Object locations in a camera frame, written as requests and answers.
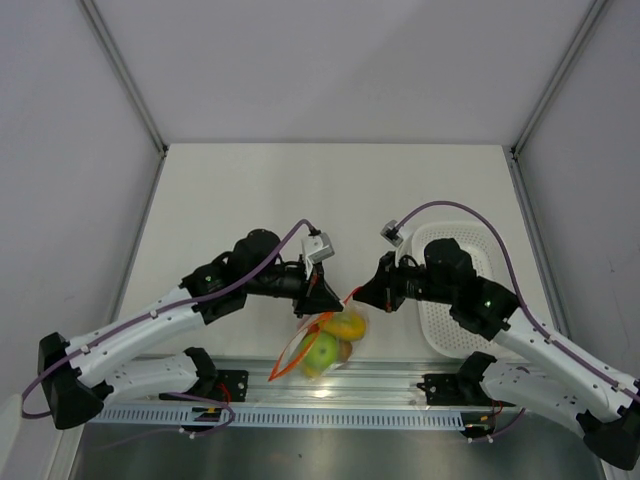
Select brown kiwi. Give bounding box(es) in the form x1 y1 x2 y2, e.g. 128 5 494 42
338 340 353 363

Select right aluminium frame post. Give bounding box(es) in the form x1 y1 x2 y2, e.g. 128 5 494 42
510 0 613 159

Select left aluminium frame post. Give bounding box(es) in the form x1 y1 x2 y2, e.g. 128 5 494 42
77 0 167 154

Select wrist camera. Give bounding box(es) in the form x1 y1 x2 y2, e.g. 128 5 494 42
301 232 335 279
381 220 414 263

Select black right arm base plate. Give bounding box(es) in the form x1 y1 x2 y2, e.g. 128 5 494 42
416 373 485 406

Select aluminium front rail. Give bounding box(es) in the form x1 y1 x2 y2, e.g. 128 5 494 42
134 357 501 414

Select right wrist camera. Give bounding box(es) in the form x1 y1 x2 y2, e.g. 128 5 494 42
381 220 414 263

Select clear orange zip top bag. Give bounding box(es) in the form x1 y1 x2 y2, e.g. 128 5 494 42
268 287 369 383

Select white slotted cable duct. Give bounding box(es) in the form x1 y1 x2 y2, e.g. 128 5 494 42
93 404 465 431

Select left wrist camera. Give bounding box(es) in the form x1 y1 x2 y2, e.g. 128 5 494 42
301 232 335 279

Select small yellow orange fruit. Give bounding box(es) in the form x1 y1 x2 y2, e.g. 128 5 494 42
323 312 367 342

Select aluminium frame post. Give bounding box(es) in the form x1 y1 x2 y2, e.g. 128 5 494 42
77 0 167 154
510 0 613 159

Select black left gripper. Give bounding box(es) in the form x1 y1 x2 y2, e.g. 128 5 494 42
245 256 343 319

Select green apple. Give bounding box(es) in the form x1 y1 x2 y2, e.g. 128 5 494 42
303 332 339 372

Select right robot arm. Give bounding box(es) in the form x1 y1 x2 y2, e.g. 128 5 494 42
354 238 639 470

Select white perforated plastic basket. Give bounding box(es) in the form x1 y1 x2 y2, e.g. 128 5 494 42
410 221 521 362

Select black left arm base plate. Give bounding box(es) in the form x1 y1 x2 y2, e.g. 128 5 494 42
205 369 249 403

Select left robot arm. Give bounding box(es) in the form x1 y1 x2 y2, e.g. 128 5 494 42
36 229 343 430

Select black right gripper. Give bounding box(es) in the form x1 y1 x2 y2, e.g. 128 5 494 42
353 249 456 313

